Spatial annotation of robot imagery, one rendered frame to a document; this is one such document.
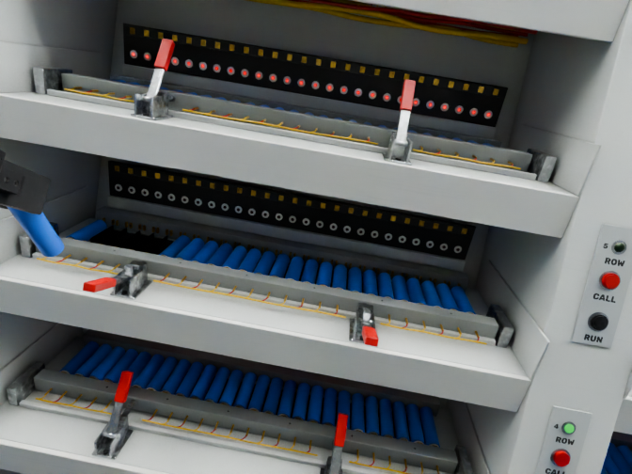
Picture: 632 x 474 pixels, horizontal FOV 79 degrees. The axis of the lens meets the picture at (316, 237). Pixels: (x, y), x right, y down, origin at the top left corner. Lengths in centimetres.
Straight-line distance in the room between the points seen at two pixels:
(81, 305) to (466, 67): 59
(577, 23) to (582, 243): 21
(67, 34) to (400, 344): 56
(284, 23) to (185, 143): 29
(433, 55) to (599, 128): 27
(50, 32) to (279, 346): 46
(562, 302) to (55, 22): 66
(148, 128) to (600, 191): 46
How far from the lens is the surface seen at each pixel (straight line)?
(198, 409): 57
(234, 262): 51
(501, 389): 48
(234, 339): 44
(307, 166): 40
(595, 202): 47
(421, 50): 64
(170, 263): 49
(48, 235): 40
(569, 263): 46
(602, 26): 50
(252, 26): 65
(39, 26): 60
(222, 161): 42
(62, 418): 62
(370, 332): 38
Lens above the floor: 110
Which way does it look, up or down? 7 degrees down
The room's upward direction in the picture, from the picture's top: 10 degrees clockwise
